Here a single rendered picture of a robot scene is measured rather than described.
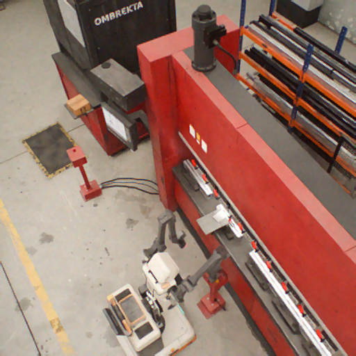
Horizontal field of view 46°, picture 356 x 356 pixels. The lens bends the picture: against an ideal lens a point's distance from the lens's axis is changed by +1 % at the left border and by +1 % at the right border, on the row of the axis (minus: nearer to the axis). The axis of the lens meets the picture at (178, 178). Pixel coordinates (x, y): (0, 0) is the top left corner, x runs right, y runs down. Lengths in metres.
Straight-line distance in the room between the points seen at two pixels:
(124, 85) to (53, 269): 2.36
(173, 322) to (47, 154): 3.04
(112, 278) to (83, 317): 0.51
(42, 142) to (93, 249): 1.94
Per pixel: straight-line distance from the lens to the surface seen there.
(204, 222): 3.92
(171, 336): 4.27
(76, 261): 5.05
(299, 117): 5.19
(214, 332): 4.56
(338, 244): 2.46
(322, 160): 5.27
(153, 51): 3.52
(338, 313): 2.96
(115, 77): 3.89
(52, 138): 6.27
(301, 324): 3.66
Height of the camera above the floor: 4.38
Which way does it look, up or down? 53 degrees down
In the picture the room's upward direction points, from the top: 5 degrees counter-clockwise
